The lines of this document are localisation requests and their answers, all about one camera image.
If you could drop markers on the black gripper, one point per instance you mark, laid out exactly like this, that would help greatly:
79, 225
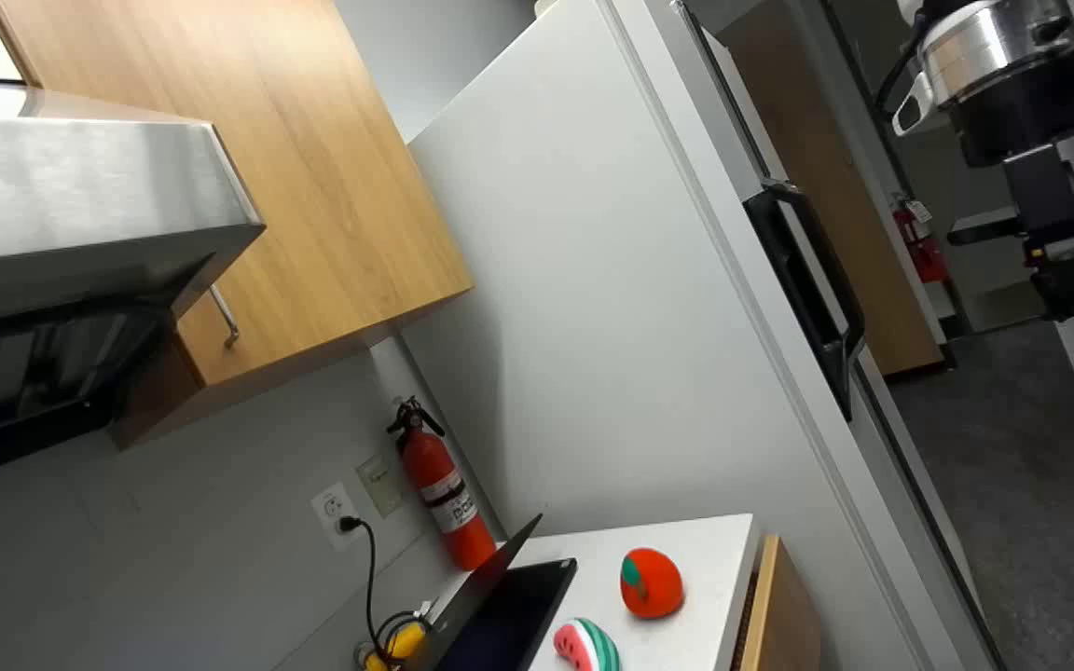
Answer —
1024, 116

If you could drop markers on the orange plush toy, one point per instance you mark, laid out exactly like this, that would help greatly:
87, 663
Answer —
651, 585

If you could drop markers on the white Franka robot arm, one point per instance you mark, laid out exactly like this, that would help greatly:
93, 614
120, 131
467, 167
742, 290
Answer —
984, 39

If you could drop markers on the black open laptop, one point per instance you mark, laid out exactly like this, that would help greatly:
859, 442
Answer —
503, 619

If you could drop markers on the red fire extinguisher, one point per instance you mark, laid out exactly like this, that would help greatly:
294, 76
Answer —
446, 486
921, 247

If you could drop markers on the grey refrigerator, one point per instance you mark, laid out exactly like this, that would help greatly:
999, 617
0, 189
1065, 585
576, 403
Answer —
585, 312

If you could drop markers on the wooden upper cabinet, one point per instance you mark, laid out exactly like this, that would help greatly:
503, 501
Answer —
289, 162

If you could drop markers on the yellow round object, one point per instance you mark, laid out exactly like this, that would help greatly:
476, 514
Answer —
404, 639

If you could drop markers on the stainless steel range hood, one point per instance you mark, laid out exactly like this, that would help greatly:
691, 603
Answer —
63, 209

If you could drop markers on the black stereo camera bar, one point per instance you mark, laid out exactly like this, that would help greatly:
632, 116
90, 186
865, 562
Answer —
978, 228

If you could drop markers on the beige wall switch plate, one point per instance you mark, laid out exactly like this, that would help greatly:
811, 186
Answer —
379, 486

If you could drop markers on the white wall outlet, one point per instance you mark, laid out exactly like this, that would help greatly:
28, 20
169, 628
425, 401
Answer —
335, 514

